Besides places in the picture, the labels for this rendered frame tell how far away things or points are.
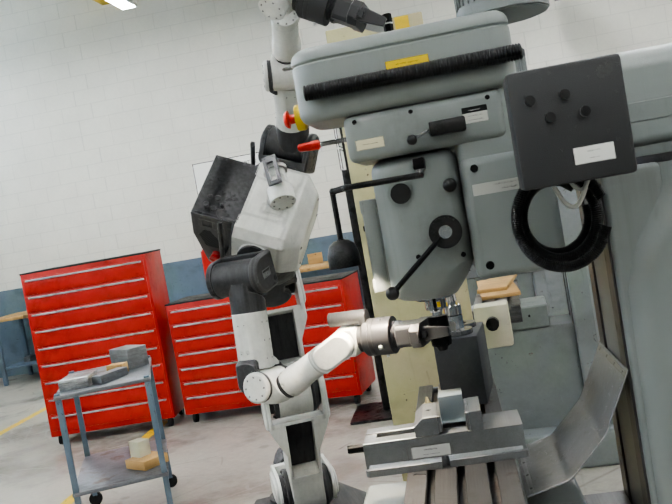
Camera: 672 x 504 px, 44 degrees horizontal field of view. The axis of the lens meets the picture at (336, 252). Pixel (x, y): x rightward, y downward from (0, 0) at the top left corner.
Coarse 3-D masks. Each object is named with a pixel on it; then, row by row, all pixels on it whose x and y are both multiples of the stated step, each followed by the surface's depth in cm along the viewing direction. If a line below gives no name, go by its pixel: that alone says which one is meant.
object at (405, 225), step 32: (384, 160) 180; (448, 160) 177; (384, 192) 180; (416, 192) 178; (448, 192) 177; (384, 224) 181; (416, 224) 178; (416, 256) 178; (448, 256) 178; (416, 288) 181; (448, 288) 182
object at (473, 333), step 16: (464, 320) 241; (464, 336) 223; (480, 336) 230; (448, 352) 224; (464, 352) 223; (480, 352) 224; (448, 368) 224; (464, 368) 223; (480, 368) 222; (448, 384) 224; (464, 384) 223; (480, 384) 222; (480, 400) 223
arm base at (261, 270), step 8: (232, 256) 217; (240, 256) 215; (248, 256) 215; (256, 256) 209; (264, 256) 211; (256, 264) 207; (264, 264) 211; (272, 264) 215; (208, 272) 212; (256, 272) 206; (264, 272) 210; (272, 272) 214; (208, 280) 211; (256, 280) 206; (264, 280) 209; (272, 280) 213; (208, 288) 211; (256, 288) 207; (264, 288) 209; (216, 296) 212
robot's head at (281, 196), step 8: (272, 168) 213; (280, 168) 213; (264, 176) 215; (272, 176) 211; (280, 184) 209; (288, 184) 210; (272, 192) 209; (280, 192) 208; (288, 192) 209; (272, 200) 209; (280, 200) 209; (288, 200) 210; (280, 208) 212
